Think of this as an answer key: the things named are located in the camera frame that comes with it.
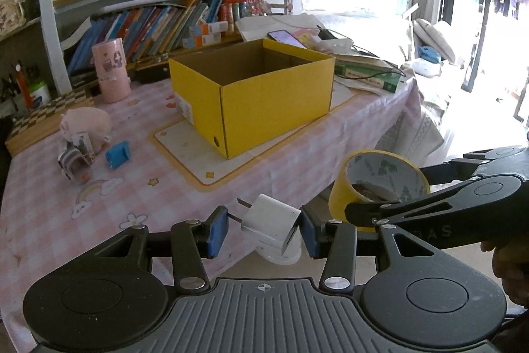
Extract white desk mat yellow border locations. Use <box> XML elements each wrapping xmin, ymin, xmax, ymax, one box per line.
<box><xmin>154</xmin><ymin>88</ymin><xmax>360</xmax><ymax>186</ymax></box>

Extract floral fabric bag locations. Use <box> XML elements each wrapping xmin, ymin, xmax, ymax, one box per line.
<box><xmin>0</xmin><ymin>0</ymin><xmax>27</xmax><ymax>39</ymax></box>

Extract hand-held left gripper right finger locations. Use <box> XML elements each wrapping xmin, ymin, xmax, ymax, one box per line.
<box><xmin>301</xmin><ymin>204</ymin><xmax>445</xmax><ymax>291</ymax></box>

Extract person's right hand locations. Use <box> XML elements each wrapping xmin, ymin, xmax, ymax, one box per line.
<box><xmin>481</xmin><ymin>239</ymin><xmax>529</xmax><ymax>310</ymax></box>

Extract green book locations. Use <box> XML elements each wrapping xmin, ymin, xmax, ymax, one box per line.
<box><xmin>334</xmin><ymin>64</ymin><xmax>408</xmax><ymax>94</ymax></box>

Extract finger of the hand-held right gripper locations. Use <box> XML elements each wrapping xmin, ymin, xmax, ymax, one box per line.
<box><xmin>345</xmin><ymin>176</ymin><xmax>486</xmax><ymax>232</ymax></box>
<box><xmin>418</xmin><ymin>158</ymin><xmax>485</xmax><ymax>186</ymax></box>

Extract white paper sheets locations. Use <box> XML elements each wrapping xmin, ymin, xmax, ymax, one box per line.
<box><xmin>235</xmin><ymin>12</ymin><xmax>331</xmax><ymax>43</ymax></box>

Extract pink checked cloth desktop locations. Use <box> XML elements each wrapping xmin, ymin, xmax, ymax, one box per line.
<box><xmin>0</xmin><ymin>77</ymin><xmax>424</xmax><ymax>341</ymax></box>

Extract white charger plug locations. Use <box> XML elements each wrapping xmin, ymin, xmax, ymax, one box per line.
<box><xmin>237</xmin><ymin>194</ymin><xmax>302</xmax><ymax>256</ymax></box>

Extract black rectangular case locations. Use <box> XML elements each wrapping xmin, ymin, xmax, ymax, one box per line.
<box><xmin>134</xmin><ymin>55</ymin><xmax>172</xmax><ymax>85</ymax></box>

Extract row of colourful books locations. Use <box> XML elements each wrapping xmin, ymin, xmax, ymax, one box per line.
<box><xmin>66</xmin><ymin>0</ymin><xmax>226</xmax><ymax>74</ymax></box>

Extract smartphone with purple screen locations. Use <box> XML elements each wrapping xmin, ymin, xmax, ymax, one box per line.
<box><xmin>268</xmin><ymin>29</ymin><xmax>308</xmax><ymax>49</ymax></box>

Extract pen holder with pens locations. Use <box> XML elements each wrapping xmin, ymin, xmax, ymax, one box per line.
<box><xmin>0</xmin><ymin>61</ymin><xmax>40</xmax><ymax>118</ymax></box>

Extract pink cylinder container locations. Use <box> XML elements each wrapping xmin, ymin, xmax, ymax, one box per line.
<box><xmin>91</xmin><ymin>39</ymin><xmax>130</xmax><ymax>103</ymax></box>

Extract small blue plastic object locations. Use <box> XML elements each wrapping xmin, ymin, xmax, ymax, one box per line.
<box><xmin>105</xmin><ymin>141</ymin><xmax>133</xmax><ymax>170</ymax></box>

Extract white pillow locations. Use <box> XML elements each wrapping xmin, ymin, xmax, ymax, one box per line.
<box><xmin>413</xmin><ymin>18</ymin><xmax>457</xmax><ymax>62</ymax></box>

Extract white shelf unit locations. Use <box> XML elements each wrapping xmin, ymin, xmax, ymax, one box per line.
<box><xmin>35</xmin><ymin>0</ymin><xmax>290</xmax><ymax>95</ymax></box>

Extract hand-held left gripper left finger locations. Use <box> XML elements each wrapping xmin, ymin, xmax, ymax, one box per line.
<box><xmin>93</xmin><ymin>206</ymin><xmax>230</xmax><ymax>294</ymax></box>

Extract black cable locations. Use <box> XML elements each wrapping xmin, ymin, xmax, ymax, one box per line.
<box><xmin>316</xmin><ymin>25</ymin><xmax>410</xmax><ymax>87</ymax></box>

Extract orange white small carton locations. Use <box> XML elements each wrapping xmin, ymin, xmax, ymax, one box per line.
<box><xmin>183</xmin><ymin>32</ymin><xmax>222</xmax><ymax>50</ymax></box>
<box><xmin>189</xmin><ymin>21</ymin><xmax>229</xmax><ymax>37</ymax></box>

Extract yellow cardboard box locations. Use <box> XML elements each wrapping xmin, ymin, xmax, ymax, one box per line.
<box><xmin>168</xmin><ymin>39</ymin><xmax>336</xmax><ymax>160</ymax></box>

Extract wooden chessboard box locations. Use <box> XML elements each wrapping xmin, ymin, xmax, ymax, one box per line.
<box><xmin>5</xmin><ymin>87</ymin><xmax>96</xmax><ymax>156</ymax></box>

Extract yellow tape roll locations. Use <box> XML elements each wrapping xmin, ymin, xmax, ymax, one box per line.
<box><xmin>328</xmin><ymin>150</ymin><xmax>431</xmax><ymax>233</ymax></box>

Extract white power strip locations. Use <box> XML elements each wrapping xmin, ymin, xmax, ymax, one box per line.
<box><xmin>309</xmin><ymin>39</ymin><xmax>354</xmax><ymax>53</ymax></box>

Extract pink plush pig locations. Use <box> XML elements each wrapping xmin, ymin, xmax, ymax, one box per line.
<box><xmin>60</xmin><ymin>107</ymin><xmax>112</xmax><ymax>153</ymax></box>

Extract black door frame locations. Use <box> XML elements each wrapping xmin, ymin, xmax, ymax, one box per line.
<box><xmin>442</xmin><ymin>0</ymin><xmax>497</xmax><ymax>93</ymax></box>

